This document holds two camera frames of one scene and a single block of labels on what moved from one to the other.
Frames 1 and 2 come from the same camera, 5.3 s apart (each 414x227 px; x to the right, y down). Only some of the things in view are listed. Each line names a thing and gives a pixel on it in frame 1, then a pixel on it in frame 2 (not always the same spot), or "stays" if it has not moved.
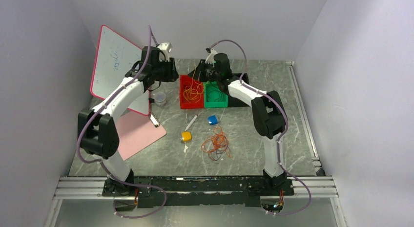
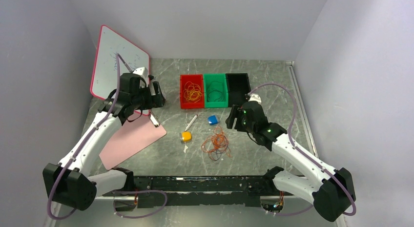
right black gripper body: x=207 y=72 → x=241 y=124
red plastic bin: x=192 y=92 stays
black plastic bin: x=233 y=102 stays
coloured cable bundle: x=217 y=144 stays
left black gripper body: x=165 y=71 → x=145 y=100
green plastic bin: x=213 y=96 stays
